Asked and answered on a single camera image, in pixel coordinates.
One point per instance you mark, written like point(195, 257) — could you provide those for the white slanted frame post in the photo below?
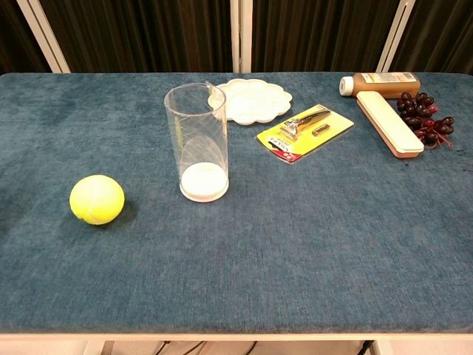
point(43, 35)
point(392, 37)

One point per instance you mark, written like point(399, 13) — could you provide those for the yellow tennis ball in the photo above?
point(97, 199)

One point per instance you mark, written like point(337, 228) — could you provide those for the dark pleated curtain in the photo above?
point(148, 35)

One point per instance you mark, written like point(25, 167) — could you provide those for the clear plastic measuring cup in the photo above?
point(199, 148)

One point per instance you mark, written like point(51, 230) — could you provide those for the white table frame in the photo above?
point(236, 342)

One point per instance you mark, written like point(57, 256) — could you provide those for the brown bottle with white cap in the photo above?
point(384, 84)

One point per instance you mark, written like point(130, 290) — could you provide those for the cream and pink rectangular case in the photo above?
point(390, 124)

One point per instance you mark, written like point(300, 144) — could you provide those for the white flower-shaped paint palette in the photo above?
point(255, 101)

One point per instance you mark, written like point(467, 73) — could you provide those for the blue velvet table cloth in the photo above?
point(295, 240)

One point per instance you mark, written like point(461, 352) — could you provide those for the dark red grape bunch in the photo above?
point(425, 116)

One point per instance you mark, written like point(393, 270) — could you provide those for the razor in yellow blister pack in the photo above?
point(305, 133)

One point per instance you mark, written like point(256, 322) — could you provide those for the white vertical frame post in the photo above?
point(241, 35)

